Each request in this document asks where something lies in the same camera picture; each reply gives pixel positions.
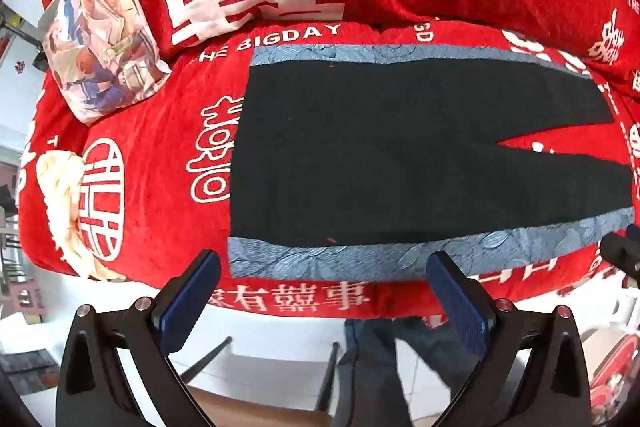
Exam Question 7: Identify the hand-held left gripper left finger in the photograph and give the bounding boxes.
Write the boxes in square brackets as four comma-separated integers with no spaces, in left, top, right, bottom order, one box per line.
[54,249,223,427]

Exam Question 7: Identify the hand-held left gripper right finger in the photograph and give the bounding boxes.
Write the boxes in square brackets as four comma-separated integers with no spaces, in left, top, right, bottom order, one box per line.
[426,249,594,427]

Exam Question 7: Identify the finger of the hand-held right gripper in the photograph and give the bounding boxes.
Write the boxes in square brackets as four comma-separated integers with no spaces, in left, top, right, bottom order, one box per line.
[599,223,640,290]

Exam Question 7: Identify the black pants with blue-grey trim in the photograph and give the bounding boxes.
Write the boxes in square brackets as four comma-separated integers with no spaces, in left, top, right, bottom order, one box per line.
[227,44,636,283]

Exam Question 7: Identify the person's blue jeans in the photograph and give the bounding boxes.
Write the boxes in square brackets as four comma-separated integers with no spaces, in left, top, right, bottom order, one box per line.
[332,317,481,427]

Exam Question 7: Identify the wooden stool with black legs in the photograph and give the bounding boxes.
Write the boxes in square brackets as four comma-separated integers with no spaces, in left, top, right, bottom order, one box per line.
[180,336,342,427]

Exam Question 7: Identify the red round decoration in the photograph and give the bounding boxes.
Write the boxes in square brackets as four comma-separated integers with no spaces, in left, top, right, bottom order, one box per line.
[590,332,640,418]

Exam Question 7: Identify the cream fluffy cloth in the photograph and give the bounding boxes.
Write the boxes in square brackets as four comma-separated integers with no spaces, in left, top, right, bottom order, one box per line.
[37,152,126,280]

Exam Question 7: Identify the printed throw pillow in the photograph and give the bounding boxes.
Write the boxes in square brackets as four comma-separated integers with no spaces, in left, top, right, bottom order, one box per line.
[42,0,173,125]

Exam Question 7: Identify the black metal stand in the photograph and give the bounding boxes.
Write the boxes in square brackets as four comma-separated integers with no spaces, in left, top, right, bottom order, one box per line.
[0,4,47,68]

